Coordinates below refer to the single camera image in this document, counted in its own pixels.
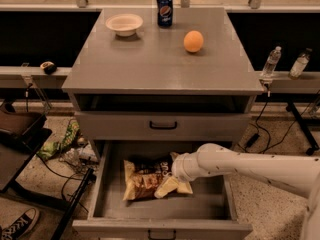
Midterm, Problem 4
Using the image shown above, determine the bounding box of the black stand leg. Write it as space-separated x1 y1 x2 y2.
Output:
286 100 319 156

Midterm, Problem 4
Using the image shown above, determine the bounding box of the black tripod leg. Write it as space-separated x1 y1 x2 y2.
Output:
50 169 94 240

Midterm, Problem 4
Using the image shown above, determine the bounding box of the black power cable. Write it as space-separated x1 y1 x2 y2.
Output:
237 90 320 155

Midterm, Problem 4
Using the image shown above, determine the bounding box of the brown chip bag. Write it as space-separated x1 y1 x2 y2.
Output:
123 152 193 201

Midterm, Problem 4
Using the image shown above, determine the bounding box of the yellow black tape measure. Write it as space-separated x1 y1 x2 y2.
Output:
40 61 57 75

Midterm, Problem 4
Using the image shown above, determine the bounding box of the green chip bag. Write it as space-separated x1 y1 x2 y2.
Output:
36 119 80 161

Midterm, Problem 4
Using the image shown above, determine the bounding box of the clear water bottle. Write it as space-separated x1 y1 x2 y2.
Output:
261 46 282 79

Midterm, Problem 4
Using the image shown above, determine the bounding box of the white paper bowl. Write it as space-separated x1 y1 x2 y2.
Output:
105 14 143 37

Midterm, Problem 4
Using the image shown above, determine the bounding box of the closed grey upper drawer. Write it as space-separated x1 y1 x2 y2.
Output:
75 112 250 142

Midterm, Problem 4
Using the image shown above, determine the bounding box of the orange fruit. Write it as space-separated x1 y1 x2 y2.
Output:
184 30 204 53

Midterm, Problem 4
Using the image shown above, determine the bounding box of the blue Pepsi can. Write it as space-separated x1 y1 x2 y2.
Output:
156 0 173 27

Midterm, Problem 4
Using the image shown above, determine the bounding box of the dark brown bin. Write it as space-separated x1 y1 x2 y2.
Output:
0 110 46 150

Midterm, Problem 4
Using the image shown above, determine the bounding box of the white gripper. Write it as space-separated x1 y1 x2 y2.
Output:
154 153 204 199

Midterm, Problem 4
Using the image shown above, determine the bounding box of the black white sneaker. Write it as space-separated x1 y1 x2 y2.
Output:
1 208 40 240

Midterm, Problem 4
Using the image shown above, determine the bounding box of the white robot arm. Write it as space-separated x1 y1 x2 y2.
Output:
155 143 320 240

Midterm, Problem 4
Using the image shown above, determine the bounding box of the grey drawer cabinet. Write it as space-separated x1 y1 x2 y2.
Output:
63 7 262 162

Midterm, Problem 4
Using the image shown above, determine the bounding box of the open grey drawer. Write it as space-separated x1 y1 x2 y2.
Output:
73 141 252 240

